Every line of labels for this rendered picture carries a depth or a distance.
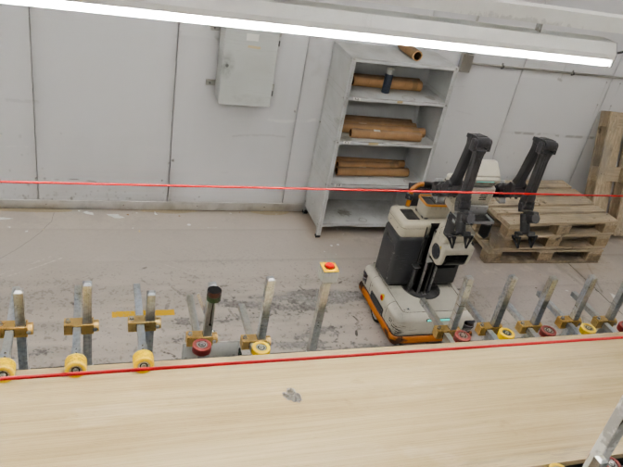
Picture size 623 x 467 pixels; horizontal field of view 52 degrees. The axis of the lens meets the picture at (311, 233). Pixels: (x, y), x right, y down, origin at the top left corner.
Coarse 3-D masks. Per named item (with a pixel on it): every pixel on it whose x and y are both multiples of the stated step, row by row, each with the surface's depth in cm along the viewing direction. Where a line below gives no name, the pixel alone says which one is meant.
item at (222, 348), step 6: (222, 342) 292; (228, 342) 293; (234, 342) 294; (186, 348) 288; (216, 348) 293; (222, 348) 294; (228, 348) 295; (234, 348) 296; (186, 354) 290; (192, 354) 291; (210, 354) 294; (216, 354) 295; (222, 354) 296; (228, 354) 297; (234, 354) 298
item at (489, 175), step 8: (488, 160) 381; (480, 168) 377; (488, 168) 379; (496, 168) 381; (464, 176) 381; (480, 176) 377; (488, 176) 378; (496, 176) 380; (480, 184) 384; (488, 184) 385
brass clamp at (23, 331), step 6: (6, 324) 253; (12, 324) 253; (30, 324) 255; (0, 330) 251; (6, 330) 251; (18, 330) 253; (24, 330) 254; (30, 330) 255; (0, 336) 252; (18, 336) 255; (24, 336) 255
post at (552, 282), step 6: (552, 276) 327; (552, 282) 326; (546, 288) 330; (552, 288) 329; (546, 294) 330; (552, 294) 331; (540, 300) 334; (546, 300) 332; (540, 306) 334; (546, 306) 335; (534, 312) 339; (540, 312) 336; (534, 318) 339; (540, 318) 339; (534, 324) 340; (528, 336) 344
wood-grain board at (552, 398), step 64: (0, 384) 236; (64, 384) 241; (128, 384) 246; (192, 384) 252; (256, 384) 258; (320, 384) 264; (384, 384) 271; (448, 384) 278; (512, 384) 285; (576, 384) 293; (0, 448) 212; (64, 448) 216; (128, 448) 221; (192, 448) 225; (256, 448) 230; (320, 448) 235; (384, 448) 240; (448, 448) 246; (512, 448) 251; (576, 448) 257
